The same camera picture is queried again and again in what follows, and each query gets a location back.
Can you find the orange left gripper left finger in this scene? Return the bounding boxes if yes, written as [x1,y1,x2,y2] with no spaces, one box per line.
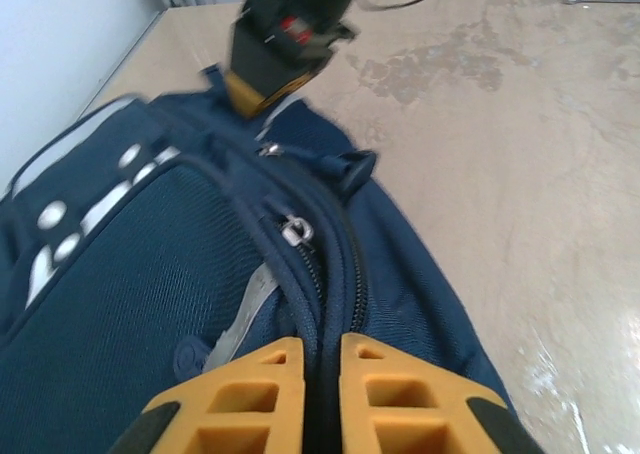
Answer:
[112,337,307,454]

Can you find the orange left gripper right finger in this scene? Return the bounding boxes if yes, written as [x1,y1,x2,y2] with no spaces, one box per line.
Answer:
[338,332,544,454]

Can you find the navy blue student backpack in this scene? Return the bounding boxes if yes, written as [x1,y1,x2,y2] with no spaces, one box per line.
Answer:
[0,63,519,454]

